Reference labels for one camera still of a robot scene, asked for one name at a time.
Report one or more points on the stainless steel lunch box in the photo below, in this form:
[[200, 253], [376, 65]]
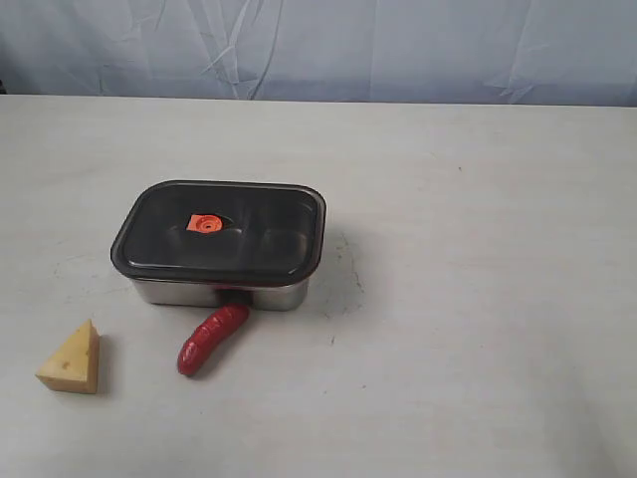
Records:
[[205, 295]]

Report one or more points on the dark transparent lunch box lid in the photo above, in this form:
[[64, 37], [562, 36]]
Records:
[[228, 233]]

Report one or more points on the red toy sausage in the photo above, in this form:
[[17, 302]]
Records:
[[209, 335]]

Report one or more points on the yellow toy cheese wedge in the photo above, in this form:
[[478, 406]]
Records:
[[74, 366]]

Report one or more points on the grey-blue backdrop cloth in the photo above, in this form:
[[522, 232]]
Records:
[[476, 52]]

